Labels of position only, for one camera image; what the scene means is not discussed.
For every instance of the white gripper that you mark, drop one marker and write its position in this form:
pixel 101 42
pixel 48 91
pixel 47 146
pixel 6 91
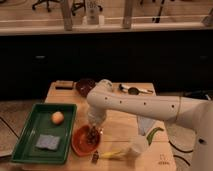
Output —
pixel 96 116

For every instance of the dark grape bunch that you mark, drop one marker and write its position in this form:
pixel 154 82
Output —
pixel 92 136

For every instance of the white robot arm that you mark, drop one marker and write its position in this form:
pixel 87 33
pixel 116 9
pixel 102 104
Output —
pixel 195 114

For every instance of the dark brown bowl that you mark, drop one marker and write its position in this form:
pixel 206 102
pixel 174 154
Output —
pixel 84 86

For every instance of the red bowl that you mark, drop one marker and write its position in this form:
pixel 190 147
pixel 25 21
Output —
pixel 80 144

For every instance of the orange round fruit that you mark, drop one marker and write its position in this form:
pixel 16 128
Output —
pixel 57 117

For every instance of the yellow banana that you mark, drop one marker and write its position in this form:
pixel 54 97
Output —
pixel 116 155

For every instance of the wooden table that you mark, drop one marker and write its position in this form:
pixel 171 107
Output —
pixel 118 131

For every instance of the black and white utensil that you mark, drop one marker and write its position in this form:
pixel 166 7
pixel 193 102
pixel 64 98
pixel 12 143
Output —
pixel 133 90

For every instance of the dark rectangular block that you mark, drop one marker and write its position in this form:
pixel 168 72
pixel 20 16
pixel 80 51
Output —
pixel 65 85

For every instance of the white cup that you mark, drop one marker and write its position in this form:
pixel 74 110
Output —
pixel 138 145

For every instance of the blue sponge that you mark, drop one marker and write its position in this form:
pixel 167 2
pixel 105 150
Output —
pixel 49 142

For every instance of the green chili pepper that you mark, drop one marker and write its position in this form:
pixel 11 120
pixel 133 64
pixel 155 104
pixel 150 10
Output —
pixel 150 136

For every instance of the green plastic tray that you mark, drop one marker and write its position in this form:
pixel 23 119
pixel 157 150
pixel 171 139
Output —
pixel 39 123

